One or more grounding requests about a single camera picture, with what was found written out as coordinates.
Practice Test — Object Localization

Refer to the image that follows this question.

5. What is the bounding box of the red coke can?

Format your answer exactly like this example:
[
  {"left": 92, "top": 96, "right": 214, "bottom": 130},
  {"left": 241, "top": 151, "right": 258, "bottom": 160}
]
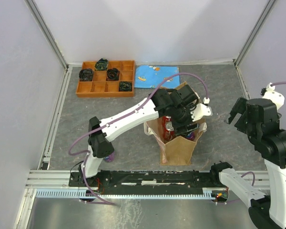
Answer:
[
  {"left": 163, "top": 121, "right": 175, "bottom": 142},
  {"left": 162, "top": 115, "right": 172, "bottom": 125}
]

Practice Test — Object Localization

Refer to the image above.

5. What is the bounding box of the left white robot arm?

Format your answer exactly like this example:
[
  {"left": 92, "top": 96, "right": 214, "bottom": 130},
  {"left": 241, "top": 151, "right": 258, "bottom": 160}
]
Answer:
[{"left": 79, "top": 84, "right": 205, "bottom": 186}]

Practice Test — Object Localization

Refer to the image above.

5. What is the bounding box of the dark rolled sock top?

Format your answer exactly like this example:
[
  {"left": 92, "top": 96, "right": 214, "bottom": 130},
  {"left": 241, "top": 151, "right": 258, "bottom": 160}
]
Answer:
[{"left": 94, "top": 58, "right": 109, "bottom": 71}]

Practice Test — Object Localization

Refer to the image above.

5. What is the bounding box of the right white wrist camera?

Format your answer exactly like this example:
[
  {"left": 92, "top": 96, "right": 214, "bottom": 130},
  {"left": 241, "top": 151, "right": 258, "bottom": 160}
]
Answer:
[{"left": 261, "top": 83, "right": 285, "bottom": 110}]

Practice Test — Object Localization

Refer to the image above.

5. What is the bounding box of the dark rolled sock middle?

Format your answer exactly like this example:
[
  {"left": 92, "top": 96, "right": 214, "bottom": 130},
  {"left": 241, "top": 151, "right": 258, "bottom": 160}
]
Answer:
[{"left": 106, "top": 68, "right": 120, "bottom": 81}]

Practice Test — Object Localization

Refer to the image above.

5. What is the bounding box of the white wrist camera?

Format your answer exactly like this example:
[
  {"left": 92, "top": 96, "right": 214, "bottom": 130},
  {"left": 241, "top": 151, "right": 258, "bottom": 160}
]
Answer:
[
  {"left": 261, "top": 83, "right": 285, "bottom": 110},
  {"left": 190, "top": 97, "right": 213, "bottom": 122}
]

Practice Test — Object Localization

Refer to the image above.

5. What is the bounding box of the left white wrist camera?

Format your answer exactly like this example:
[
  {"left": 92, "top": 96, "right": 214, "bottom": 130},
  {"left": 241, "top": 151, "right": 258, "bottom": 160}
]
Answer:
[{"left": 190, "top": 97, "right": 213, "bottom": 122}]

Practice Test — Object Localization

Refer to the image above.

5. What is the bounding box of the dark rolled sock right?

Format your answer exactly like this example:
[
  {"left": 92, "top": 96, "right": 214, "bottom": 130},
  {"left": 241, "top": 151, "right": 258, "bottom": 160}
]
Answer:
[{"left": 119, "top": 81, "right": 133, "bottom": 92}]

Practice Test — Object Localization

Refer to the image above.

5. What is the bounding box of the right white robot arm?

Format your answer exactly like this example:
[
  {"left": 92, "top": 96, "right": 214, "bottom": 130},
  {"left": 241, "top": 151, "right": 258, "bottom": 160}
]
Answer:
[{"left": 209, "top": 97, "right": 286, "bottom": 229}]

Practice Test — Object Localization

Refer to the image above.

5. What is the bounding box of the aluminium corner post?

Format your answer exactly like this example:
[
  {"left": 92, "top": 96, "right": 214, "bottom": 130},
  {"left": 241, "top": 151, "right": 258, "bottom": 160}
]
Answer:
[
  {"left": 25, "top": 0, "right": 68, "bottom": 69},
  {"left": 234, "top": 0, "right": 277, "bottom": 67}
]

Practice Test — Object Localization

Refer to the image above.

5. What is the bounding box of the red coke can front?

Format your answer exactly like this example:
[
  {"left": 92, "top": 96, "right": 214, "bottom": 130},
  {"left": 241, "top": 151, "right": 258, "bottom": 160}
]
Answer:
[{"left": 163, "top": 121, "right": 175, "bottom": 142}]

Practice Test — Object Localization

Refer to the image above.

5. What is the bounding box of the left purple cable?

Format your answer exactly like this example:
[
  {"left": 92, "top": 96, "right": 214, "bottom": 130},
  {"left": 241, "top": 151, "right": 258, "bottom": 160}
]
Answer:
[{"left": 68, "top": 72, "right": 210, "bottom": 206}]

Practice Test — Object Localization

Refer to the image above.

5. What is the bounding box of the purple fanta can front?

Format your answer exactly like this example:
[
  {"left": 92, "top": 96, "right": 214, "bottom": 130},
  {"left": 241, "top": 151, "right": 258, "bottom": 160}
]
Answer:
[{"left": 103, "top": 152, "right": 115, "bottom": 163}]

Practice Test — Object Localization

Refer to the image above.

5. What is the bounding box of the brown canvas tote bag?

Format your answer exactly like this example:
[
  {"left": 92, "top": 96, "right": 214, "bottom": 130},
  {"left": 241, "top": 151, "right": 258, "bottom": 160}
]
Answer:
[{"left": 143, "top": 81, "right": 208, "bottom": 167}]

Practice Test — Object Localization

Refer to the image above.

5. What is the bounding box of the light blue cable duct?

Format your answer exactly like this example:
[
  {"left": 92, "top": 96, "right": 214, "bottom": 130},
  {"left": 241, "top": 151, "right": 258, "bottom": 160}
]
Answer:
[{"left": 35, "top": 188, "right": 215, "bottom": 200}]

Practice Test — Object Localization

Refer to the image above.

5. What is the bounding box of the left aluminium corner post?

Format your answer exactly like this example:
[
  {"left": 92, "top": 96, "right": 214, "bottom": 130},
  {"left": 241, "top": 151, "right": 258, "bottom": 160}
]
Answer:
[{"left": 25, "top": 0, "right": 68, "bottom": 69}]

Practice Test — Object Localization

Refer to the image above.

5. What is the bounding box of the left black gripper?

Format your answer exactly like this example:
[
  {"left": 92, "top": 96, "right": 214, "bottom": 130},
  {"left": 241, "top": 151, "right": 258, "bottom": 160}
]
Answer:
[{"left": 171, "top": 103, "right": 200, "bottom": 138}]

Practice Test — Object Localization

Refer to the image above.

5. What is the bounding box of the purple fanta can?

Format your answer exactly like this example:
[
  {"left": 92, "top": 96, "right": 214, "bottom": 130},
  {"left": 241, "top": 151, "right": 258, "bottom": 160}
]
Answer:
[
  {"left": 103, "top": 152, "right": 115, "bottom": 163},
  {"left": 185, "top": 132, "right": 195, "bottom": 141}
]

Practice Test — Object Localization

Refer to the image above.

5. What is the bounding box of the blue patterned cloth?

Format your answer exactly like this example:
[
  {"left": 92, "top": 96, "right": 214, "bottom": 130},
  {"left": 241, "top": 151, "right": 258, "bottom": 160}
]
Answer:
[{"left": 134, "top": 65, "right": 179, "bottom": 89}]

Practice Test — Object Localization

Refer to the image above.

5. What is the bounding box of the orange wooden divider tray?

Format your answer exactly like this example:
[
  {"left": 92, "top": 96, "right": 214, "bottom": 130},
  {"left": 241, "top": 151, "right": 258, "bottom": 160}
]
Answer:
[{"left": 76, "top": 60, "right": 135, "bottom": 98}]

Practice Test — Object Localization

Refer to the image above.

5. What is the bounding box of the right aluminium corner post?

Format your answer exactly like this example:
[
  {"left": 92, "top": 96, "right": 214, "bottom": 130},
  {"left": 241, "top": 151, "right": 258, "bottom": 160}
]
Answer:
[{"left": 234, "top": 0, "right": 277, "bottom": 67}]

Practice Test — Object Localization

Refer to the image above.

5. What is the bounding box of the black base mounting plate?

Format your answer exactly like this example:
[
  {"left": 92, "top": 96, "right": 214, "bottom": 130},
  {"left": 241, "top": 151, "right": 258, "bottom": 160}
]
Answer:
[{"left": 69, "top": 169, "right": 239, "bottom": 195}]

